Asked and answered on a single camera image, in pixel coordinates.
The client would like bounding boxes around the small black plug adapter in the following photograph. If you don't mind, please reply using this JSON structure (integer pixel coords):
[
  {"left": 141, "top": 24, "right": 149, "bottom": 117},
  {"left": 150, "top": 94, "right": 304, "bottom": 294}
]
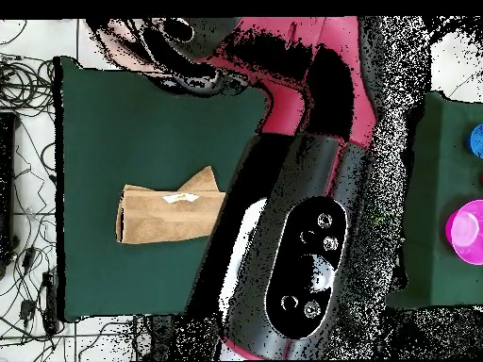
[{"left": 19, "top": 299, "right": 37, "bottom": 322}]

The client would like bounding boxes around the black power strip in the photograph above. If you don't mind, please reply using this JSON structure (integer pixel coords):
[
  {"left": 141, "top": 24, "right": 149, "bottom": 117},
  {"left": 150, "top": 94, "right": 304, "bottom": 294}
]
[{"left": 41, "top": 271, "right": 60, "bottom": 336}]

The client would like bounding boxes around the tan terry towel white label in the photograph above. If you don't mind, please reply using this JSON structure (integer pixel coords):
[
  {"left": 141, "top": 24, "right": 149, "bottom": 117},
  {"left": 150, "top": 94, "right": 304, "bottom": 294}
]
[{"left": 115, "top": 165, "right": 227, "bottom": 245}]

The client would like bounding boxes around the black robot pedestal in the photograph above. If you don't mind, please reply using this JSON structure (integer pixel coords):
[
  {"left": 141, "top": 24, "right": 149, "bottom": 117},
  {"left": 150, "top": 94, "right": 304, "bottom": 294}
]
[{"left": 148, "top": 314, "right": 224, "bottom": 361}]

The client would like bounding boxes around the magenta plastic bowl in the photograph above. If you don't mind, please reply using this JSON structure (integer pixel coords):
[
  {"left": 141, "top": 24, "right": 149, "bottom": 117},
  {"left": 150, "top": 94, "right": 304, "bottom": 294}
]
[{"left": 444, "top": 199, "right": 483, "bottom": 266}]

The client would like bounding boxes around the coiled black cable bundle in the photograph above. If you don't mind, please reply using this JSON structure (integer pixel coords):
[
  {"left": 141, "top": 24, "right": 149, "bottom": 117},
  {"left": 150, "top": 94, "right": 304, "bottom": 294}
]
[{"left": 0, "top": 52, "right": 57, "bottom": 116}]

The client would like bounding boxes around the blue round lid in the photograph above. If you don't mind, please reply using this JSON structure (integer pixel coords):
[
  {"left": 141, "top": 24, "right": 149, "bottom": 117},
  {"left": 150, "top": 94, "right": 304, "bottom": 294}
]
[{"left": 469, "top": 123, "right": 483, "bottom": 159}]

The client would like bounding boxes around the dark green table cloth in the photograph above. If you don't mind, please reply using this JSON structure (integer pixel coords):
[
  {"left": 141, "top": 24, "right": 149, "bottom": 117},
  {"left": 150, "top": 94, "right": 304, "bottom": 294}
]
[{"left": 54, "top": 56, "right": 274, "bottom": 322}]

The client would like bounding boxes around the black stand leg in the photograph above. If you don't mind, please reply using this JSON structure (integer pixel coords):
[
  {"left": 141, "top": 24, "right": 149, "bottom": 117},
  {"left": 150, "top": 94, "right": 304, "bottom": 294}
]
[{"left": 0, "top": 111, "right": 19, "bottom": 267}]

